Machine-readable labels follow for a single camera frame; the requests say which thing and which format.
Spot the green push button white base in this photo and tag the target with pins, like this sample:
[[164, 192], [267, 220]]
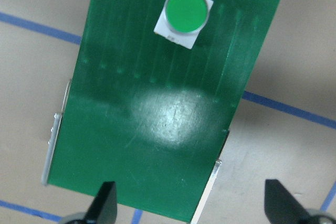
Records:
[[186, 10]]

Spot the green conveyor belt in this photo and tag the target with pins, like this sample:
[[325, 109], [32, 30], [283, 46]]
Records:
[[157, 129]]

